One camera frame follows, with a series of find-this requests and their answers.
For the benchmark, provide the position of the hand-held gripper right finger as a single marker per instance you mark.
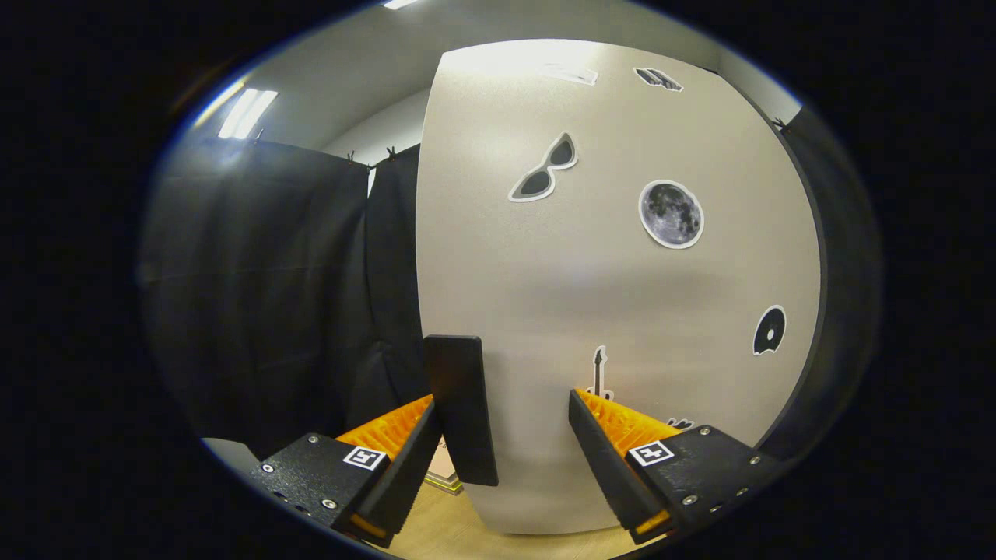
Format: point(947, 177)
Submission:
point(607, 467)

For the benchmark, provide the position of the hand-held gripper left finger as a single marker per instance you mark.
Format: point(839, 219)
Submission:
point(408, 474)

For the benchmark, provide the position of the white shoe cabinet door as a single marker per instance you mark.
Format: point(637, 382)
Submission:
point(583, 272)

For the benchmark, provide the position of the beige orange book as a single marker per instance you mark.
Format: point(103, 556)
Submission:
point(445, 467)

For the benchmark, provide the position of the yellow-edged book stack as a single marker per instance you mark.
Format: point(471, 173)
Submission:
point(447, 487)

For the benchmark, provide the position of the light grey panel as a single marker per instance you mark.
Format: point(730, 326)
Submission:
point(229, 451)

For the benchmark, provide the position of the black backdrop cloth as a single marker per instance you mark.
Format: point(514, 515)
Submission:
point(257, 295)

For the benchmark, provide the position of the ceiling light panel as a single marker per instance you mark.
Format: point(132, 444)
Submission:
point(247, 113)

